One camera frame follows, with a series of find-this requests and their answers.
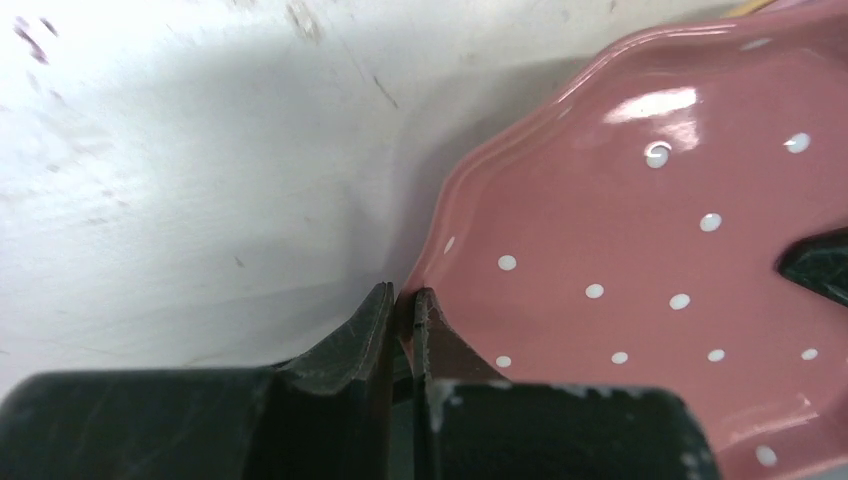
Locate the tan beige plate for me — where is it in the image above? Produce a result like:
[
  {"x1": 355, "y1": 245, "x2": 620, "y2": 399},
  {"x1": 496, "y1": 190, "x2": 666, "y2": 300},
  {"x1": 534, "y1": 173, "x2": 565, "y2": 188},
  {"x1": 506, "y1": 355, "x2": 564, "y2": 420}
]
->
[{"x1": 722, "y1": 0, "x2": 775, "y2": 18}]

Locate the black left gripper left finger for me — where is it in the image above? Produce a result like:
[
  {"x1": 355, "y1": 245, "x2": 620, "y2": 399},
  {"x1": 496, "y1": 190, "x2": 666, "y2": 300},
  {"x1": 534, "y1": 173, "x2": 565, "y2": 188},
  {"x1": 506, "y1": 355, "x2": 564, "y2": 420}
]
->
[{"x1": 1, "y1": 283, "x2": 394, "y2": 479}]

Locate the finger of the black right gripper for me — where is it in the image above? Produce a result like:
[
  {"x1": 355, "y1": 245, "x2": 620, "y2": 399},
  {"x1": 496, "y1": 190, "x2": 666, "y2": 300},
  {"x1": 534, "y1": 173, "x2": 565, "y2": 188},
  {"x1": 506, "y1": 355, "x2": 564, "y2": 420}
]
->
[{"x1": 776, "y1": 227, "x2": 847, "y2": 307}]

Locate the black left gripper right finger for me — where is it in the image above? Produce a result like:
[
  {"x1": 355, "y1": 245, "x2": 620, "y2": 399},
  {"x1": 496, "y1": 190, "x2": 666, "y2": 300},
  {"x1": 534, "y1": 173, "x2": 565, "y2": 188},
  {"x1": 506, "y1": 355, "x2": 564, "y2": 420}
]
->
[{"x1": 411, "y1": 288, "x2": 720, "y2": 479}]

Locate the pink plate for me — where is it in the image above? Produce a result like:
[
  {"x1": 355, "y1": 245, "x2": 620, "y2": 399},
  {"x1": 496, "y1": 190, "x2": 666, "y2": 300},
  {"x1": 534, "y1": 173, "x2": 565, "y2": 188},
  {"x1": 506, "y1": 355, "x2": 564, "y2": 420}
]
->
[{"x1": 398, "y1": 1, "x2": 847, "y2": 479}]

